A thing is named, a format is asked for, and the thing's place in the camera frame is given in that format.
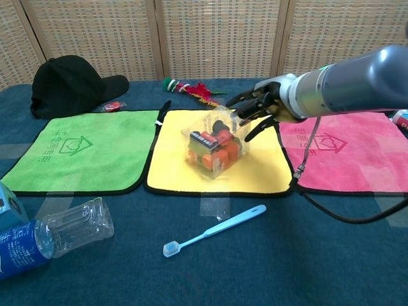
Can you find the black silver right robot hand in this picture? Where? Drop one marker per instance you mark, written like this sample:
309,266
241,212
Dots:
280,105

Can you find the clear plastic box of toys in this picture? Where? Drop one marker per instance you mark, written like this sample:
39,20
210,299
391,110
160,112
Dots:
210,150

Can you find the grey silver right robot arm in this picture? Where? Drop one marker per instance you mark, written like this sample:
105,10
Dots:
350,86

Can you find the pink cloth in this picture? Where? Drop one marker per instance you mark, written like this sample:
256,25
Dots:
350,165

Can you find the yellow cloth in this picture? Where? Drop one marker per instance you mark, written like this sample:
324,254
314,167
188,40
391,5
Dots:
172,172

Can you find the green cloth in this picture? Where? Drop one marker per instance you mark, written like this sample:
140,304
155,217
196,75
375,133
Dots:
95,165

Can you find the colourful feather shuttlecock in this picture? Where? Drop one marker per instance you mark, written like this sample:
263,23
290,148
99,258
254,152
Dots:
199,90

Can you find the woven wooden folding screen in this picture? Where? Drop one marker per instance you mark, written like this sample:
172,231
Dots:
207,38

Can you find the clear tape patch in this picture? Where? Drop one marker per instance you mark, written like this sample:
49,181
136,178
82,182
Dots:
215,207
393,212
51,205
14,151

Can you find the white blue rolled tube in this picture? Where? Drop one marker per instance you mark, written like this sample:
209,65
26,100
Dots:
402,122

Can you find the light blue toothbrush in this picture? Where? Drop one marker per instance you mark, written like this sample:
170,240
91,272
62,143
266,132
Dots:
223,224

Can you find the small red candy packet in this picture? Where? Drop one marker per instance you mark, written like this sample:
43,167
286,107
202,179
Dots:
114,106

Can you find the black baseball cap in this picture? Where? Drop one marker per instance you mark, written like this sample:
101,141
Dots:
67,86

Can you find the clear blue-label water bottle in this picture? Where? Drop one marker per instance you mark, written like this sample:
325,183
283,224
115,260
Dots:
73,226

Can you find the light blue small box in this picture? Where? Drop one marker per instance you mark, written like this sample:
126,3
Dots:
11,207

